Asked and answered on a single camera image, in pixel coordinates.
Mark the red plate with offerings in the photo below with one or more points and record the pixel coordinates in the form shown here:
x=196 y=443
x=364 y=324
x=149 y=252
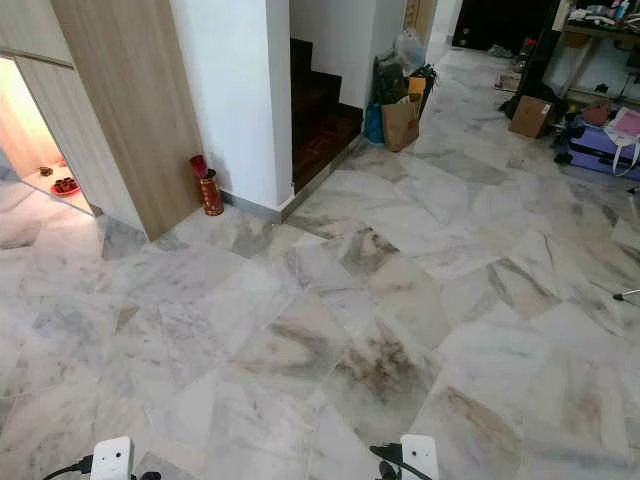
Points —
x=65 y=186

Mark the light wood cabinet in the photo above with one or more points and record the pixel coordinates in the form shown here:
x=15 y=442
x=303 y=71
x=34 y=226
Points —
x=130 y=100

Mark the red and gold cylinder holder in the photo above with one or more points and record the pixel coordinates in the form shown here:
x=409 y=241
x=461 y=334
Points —
x=211 y=193

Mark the dark wooden staircase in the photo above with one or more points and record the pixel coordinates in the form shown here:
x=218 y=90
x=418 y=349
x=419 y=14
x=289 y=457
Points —
x=315 y=120

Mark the blue bag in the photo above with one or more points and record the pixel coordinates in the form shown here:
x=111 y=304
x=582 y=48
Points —
x=373 y=124

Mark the brown paper bag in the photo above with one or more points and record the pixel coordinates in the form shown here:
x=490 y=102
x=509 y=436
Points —
x=400 y=126

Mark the black bag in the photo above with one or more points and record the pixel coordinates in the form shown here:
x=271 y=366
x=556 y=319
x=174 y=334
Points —
x=390 y=82

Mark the white plastic bag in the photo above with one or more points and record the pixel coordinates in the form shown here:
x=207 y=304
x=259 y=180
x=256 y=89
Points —
x=410 y=48

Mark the plain cardboard box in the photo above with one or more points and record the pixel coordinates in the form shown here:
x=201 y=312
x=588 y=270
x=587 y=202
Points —
x=530 y=116

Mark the purple suitcase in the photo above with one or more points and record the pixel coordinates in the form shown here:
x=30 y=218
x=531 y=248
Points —
x=595 y=150

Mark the brown round bag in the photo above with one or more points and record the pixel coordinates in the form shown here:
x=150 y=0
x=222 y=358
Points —
x=596 y=113

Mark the cluttered wooden table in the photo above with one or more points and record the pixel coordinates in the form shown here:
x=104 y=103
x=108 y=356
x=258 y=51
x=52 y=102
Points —
x=595 y=33

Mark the pink bag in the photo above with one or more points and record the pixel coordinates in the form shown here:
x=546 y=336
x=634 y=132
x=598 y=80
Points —
x=626 y=122

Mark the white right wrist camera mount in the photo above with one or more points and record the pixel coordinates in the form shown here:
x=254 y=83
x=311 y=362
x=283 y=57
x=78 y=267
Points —
x=419 y=458

